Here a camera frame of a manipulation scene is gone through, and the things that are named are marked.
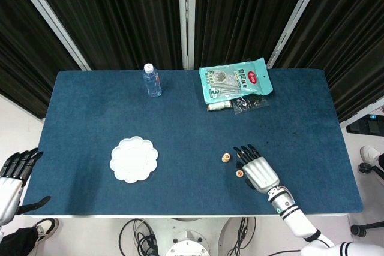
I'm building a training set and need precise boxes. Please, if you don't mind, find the black pleated curtain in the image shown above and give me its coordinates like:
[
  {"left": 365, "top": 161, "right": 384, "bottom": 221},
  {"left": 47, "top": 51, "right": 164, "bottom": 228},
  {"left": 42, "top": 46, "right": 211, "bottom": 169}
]
[
  {"left": 25, "top": 0, "right": 184, "bottom": 71},
  {"left": 273, "top": 0, "right": 384, "bottom": 122},
  {"left": 0, "top": 0, "right": 82, "bottom": 119},
  {"left": 194, "top": 0, "right": 314, "bottom": 70}
]

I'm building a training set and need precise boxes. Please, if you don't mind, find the black office chair base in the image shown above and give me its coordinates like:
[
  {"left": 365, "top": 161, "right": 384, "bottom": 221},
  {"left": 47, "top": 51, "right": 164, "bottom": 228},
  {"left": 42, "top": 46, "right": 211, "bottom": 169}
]
[{"left": 350, "top": 162, "right": 384, "bottom": 238}]

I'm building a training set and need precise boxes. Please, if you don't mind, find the clear bag with black contents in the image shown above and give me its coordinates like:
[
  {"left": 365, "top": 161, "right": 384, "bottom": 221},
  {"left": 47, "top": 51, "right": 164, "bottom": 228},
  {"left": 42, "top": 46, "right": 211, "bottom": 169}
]
[{"left": 230, "top": 96, "right": 269, "bottom": 115}]

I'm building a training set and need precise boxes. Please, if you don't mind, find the black trouser leg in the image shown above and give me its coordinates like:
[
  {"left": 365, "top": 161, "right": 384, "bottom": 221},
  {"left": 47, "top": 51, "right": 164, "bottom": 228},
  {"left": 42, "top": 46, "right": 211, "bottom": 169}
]
[{"left": 0, "top": 226, "right": 40, "bottom": 256}]

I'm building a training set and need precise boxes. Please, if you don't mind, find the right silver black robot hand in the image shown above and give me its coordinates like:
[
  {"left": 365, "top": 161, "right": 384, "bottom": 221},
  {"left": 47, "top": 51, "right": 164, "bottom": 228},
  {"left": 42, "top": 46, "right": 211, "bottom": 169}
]
[{"left": 233, "top": 144, "right": 281, "bottom": 194}]

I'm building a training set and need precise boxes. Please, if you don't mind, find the white flower-shaped paint palette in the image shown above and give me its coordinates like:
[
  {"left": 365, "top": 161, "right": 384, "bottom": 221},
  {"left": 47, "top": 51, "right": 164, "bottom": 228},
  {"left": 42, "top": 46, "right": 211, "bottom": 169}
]
[{"left": 110, "top": 135, "right": 159, "bottom": 184}]

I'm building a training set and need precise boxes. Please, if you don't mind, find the black cable bundle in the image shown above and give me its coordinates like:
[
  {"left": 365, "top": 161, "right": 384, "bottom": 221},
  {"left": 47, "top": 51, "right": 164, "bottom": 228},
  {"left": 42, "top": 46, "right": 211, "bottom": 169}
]
[
  {"left": 118, "top": 218, "right": 160, "bottom": 256},
  {"left": 228, "top": 217, "right": 259, "bottom": 256}
]

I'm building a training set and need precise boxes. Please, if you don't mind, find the black electronic device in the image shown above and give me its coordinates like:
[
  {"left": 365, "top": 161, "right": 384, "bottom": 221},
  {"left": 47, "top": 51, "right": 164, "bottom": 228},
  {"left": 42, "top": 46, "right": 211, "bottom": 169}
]
[{"left": 346, "top": 118, "right": 384, "bottom": 134}]

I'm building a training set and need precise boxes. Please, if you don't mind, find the white shoe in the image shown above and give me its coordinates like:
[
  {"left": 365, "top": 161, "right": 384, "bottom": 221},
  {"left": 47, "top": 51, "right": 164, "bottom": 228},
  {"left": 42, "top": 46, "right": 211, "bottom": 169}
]
[{"left": 359, "top": 144, "right": 380, "bottom": 164}]

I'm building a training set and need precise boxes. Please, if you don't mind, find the clear plastic water bottle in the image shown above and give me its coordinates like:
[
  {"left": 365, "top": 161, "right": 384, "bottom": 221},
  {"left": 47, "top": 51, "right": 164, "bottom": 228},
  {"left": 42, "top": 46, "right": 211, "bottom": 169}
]
[{"left": 142, "top": 63, "right": 163, "bottom": 98}]

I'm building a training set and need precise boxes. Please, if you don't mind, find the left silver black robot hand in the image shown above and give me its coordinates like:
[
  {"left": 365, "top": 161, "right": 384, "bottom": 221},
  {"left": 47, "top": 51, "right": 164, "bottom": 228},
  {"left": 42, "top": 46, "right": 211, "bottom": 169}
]
[{"left": 0, "top": 147, "right": 52, "bottom": 226}]

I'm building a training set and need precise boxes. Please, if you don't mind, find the teal dishcloth package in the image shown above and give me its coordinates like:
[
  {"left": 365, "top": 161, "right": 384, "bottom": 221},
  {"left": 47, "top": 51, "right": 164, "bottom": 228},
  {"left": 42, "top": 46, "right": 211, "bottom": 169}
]
[{"left": 199, "top": 57, "right": 274, "bottom": 104}]

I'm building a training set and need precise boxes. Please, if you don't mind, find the black and white sneaker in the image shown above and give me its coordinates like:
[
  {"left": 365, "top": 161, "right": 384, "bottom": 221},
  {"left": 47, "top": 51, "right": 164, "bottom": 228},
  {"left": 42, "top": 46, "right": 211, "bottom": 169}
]
[{"left": 31, "top": 218, "right": 60, "bottom": 243}]

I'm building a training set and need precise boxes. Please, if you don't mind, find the white partition frame post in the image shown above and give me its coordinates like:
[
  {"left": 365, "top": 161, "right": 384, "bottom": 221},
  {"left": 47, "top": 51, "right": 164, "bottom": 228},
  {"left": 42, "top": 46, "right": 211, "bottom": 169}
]
[
  {"left": 7, "top": 0, "right": 92, "bottom": 71},
  {"left": 340, "top": 96, "right": 384, "bottom": 128},
  {"left": 266, "top": 0, "right": 332, "bottom": 70},
  {"left": 176, "top": 0, "right": 197, "bottom": 70}
]

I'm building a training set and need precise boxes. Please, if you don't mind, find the small green orange packet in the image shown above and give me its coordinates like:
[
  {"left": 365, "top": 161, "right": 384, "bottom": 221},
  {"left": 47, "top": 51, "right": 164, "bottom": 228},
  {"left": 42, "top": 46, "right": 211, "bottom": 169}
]
[{"left": 206, "top": 101, "right": 232, "bottom": 112}]

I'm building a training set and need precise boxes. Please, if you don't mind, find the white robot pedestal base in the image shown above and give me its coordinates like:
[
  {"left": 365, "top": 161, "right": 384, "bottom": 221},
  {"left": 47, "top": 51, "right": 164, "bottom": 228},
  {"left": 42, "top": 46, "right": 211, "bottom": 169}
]
[{"left": 143, "top": 216, "right": 230, "bottom": 256}]

